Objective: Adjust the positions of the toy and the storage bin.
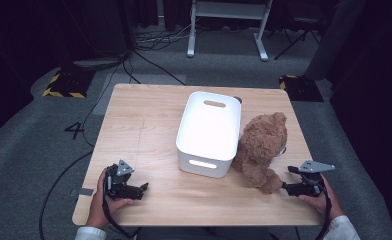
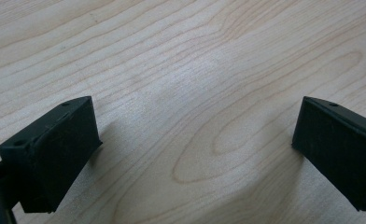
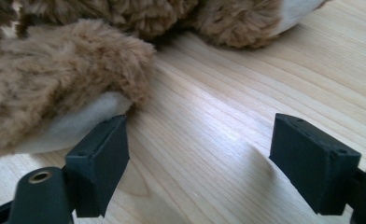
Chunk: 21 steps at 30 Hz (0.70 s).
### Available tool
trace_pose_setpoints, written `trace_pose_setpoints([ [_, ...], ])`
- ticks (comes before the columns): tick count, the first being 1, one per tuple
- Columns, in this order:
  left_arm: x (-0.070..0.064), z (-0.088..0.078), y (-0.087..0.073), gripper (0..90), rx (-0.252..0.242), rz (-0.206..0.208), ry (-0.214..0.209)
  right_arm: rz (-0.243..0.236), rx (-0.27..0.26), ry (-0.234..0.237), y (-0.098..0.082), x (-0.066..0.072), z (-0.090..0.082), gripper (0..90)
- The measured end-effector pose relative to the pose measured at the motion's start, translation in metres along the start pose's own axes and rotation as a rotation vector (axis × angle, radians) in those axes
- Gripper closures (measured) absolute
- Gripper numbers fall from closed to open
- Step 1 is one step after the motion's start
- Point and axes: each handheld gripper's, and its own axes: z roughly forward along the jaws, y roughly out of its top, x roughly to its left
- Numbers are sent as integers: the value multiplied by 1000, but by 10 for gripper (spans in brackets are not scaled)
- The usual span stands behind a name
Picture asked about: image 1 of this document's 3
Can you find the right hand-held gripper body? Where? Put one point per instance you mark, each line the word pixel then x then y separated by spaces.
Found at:
pixel 309 186

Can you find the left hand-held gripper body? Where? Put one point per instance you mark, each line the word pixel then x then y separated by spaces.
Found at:
pixel 117 188

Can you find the brown teddy bear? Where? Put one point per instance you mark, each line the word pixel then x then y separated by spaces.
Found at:
pixel 262 146

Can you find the white plastic storage bin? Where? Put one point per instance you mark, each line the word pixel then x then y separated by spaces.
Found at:
pixel 209 133

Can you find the person's right hand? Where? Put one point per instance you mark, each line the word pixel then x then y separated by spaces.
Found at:
pixel 324 203

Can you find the person's left hand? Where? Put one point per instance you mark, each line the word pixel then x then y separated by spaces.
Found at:
pixel 99 210

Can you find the grey tape strip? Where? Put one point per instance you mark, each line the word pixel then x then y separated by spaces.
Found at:
pixel 82 192

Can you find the black tripod stand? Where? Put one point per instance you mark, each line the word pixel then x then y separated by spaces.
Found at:
pixel 297 35

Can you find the black yellow striped base plate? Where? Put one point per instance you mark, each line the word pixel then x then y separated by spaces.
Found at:
pixel 300 88
pixel 69 85

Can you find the white desk frame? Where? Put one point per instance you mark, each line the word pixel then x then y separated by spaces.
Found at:
pixel 229 13

